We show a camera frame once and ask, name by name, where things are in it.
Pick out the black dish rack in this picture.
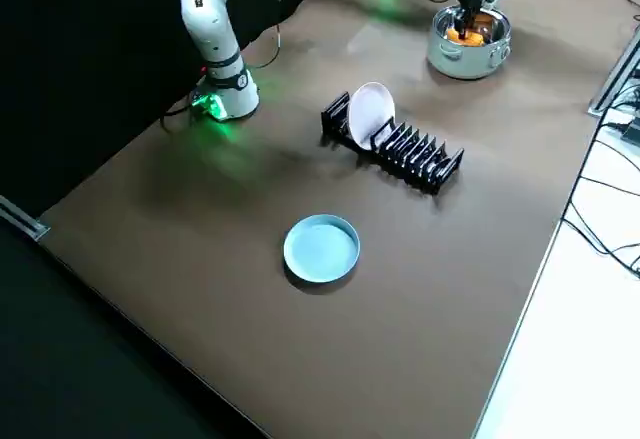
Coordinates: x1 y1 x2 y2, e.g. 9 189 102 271
319 90 465 196

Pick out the black arm base cable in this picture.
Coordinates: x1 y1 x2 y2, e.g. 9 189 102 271
158 71 211 133

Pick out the white plate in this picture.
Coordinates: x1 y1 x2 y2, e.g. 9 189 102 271
346 81 398 152

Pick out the light blue plate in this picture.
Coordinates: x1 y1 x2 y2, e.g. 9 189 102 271
282 213 362 285

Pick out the aluminium frame post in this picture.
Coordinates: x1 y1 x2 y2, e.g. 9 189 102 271
0 195 51 242
588 28 640 118

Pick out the black desk cable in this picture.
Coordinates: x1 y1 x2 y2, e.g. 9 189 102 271
562 71 640 280

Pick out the orange corn cob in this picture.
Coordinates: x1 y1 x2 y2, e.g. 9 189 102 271
446 12 494 49

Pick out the white desk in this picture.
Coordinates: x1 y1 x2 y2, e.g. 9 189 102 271
472 0 640 439

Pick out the stainless steel pot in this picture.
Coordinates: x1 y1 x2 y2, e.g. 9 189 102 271
426 3 513 81

